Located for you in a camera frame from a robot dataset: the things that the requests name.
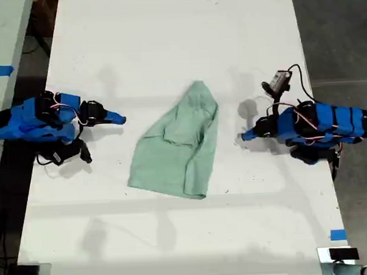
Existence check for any pale green T-shirt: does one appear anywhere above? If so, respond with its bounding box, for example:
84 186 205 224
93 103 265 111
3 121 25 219
122 79 223 204

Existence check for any small black box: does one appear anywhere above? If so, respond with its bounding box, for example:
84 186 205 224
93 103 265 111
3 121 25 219
328 247 360 262
15 263 41 275

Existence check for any grey metal pipe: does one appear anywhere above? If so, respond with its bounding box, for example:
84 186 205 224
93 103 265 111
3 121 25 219
321 262 367 275

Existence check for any black camera stalk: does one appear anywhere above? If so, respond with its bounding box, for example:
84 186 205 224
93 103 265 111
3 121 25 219
271 89 286 110

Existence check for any black camera box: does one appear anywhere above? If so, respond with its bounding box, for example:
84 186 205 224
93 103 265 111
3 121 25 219
50 138 93 167
260 69 292 94

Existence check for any black camera cable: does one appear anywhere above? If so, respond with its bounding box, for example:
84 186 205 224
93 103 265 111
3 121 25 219
285 63 316 105
34 151 56 167

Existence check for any black power cable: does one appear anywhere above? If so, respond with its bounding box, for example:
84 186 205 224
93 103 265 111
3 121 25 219
329 147 345 181

